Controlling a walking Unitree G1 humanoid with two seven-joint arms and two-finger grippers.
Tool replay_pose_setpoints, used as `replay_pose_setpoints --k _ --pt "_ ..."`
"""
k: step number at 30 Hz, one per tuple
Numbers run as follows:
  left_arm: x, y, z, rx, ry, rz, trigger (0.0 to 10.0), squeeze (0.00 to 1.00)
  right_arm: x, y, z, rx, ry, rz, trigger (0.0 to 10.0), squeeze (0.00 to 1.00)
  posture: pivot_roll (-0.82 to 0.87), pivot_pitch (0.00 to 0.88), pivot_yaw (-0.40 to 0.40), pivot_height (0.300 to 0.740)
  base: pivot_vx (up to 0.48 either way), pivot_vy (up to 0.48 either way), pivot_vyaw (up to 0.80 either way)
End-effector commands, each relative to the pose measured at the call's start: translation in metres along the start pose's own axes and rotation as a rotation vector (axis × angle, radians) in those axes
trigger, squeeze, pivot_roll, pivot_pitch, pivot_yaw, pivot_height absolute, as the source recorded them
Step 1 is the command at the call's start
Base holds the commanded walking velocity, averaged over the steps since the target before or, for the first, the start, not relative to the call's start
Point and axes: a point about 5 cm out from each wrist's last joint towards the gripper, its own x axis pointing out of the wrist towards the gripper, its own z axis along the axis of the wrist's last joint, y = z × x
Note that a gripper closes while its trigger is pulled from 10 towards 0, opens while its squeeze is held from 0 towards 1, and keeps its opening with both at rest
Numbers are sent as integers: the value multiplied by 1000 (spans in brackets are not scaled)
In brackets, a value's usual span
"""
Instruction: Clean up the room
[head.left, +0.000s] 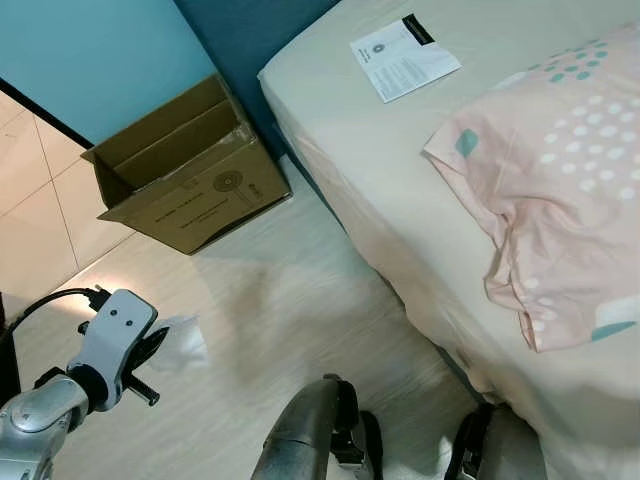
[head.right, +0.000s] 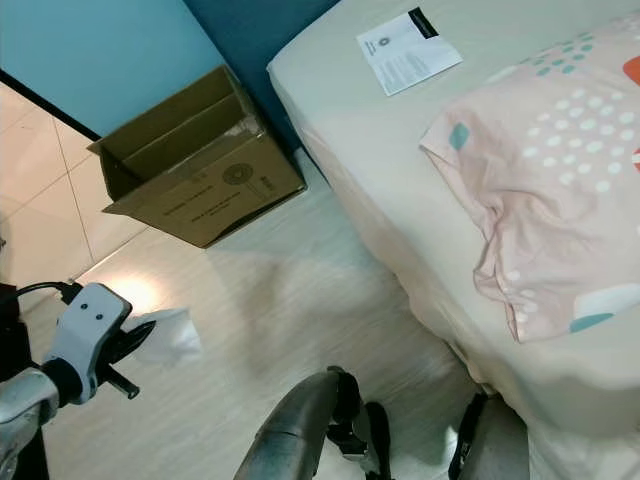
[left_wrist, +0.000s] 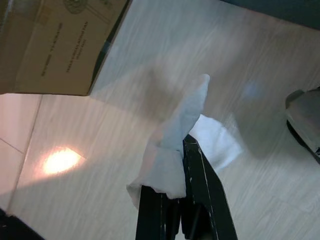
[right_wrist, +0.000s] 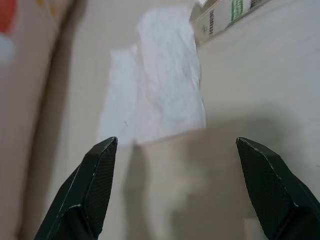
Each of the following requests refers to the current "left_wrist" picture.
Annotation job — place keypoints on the black furniture piece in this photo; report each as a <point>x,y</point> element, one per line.
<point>12,230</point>

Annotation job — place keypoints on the grey black robot left leg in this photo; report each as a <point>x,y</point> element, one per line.
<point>305,112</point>

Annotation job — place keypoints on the white tissue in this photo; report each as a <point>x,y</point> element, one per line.
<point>185,112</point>

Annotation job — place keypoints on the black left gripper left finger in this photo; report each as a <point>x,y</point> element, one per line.
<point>150,220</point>

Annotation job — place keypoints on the brown cardboard box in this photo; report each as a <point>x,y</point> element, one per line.
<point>50,50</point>

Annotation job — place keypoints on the blue upholstered bed frame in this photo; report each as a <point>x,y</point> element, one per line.
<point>287,10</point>

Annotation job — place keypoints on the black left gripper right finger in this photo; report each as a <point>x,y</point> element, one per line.
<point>197,187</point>

